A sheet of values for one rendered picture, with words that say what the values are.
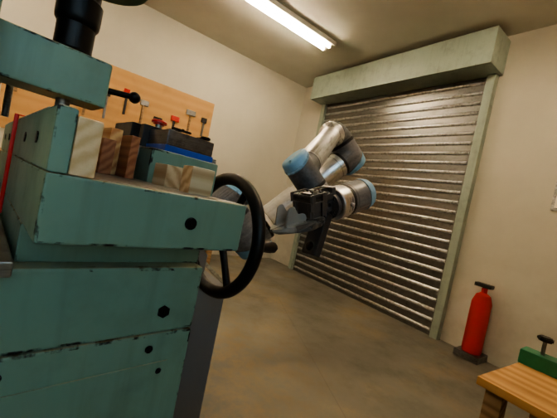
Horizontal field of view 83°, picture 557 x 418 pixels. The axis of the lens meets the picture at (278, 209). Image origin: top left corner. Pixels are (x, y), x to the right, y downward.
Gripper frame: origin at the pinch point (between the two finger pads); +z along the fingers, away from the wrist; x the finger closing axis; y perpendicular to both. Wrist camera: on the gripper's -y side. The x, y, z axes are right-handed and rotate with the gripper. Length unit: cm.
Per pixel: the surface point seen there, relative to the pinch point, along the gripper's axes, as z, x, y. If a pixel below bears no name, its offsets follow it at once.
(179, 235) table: 30.2, 18.0, 12.4
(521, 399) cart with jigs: -46, 43, -50
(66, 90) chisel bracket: 32.8, -7.3, 29.5
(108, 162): 30.3, -3.1, 19.0
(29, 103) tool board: 0, -337, 51
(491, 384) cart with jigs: -47, 36, -51
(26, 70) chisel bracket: 36.9, -7.3, 31.9
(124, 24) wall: -97, -330, 130
